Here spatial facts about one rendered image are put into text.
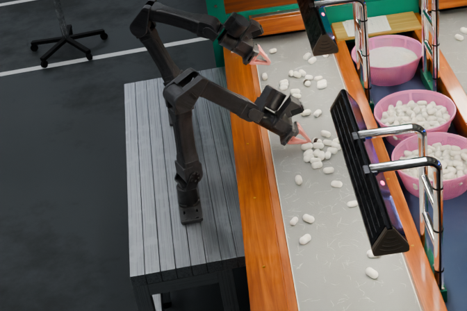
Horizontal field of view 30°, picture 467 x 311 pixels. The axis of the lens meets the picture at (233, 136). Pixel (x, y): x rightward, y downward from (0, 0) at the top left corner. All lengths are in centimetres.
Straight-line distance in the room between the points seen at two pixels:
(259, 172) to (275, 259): 42
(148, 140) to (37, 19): 310
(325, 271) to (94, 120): 259
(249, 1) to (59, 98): 185
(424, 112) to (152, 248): 102
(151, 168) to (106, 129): 165
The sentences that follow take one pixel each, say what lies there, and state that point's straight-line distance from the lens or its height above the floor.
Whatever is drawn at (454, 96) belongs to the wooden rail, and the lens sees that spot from 302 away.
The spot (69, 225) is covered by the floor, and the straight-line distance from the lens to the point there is 399.
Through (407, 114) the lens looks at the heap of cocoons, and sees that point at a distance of 301.
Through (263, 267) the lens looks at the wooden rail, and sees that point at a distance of 236.
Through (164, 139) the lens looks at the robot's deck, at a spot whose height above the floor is 67.
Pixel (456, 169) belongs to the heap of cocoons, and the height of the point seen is 73.
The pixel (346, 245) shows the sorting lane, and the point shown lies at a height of 74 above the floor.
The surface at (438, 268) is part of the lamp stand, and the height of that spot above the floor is 78.
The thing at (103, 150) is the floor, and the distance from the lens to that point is 445.
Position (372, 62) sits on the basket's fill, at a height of 74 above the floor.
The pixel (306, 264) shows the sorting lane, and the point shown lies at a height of 74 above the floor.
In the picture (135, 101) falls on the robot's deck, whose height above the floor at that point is 67.
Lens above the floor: 230
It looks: 32 degrees down
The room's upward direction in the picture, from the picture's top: 9 degrees counter-clockwise
